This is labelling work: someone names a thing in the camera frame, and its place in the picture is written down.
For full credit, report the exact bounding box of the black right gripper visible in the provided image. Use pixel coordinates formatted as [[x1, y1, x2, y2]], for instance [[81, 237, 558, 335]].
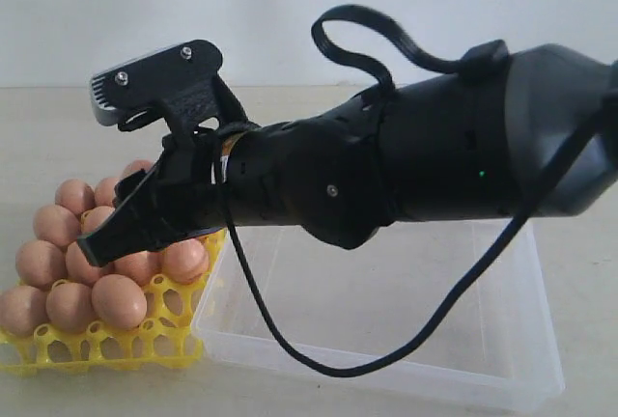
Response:
[[76, 129, 256, 266]]

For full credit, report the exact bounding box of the brown egg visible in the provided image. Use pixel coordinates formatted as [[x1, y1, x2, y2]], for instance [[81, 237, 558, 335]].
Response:
[[161, 239, 210, 285], [82, 206, 115, 234], [121, 159, 154, 179], [92, 274, 148, 330], [114, 251, 160, 287], [45, 282, 97, 334], [33, 205, 81, 249], [1, 285, 48, 337], [65, 242, 115, 287], [55, 179, 96, 216], [94, 176, 120, 208], [15, 239, 68, 291]]

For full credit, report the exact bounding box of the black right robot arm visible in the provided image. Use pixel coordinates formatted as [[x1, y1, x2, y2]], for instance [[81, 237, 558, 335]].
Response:
[[77, 40, 617, 266]]

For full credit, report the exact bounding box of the yellow plastic egg tray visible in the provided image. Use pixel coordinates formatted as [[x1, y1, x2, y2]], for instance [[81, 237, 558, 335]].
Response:
[[1, 230, 226, 376]]

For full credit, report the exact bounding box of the black cable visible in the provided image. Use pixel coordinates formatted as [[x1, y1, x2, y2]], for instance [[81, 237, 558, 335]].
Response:
[[207, 4, 618, 378]]

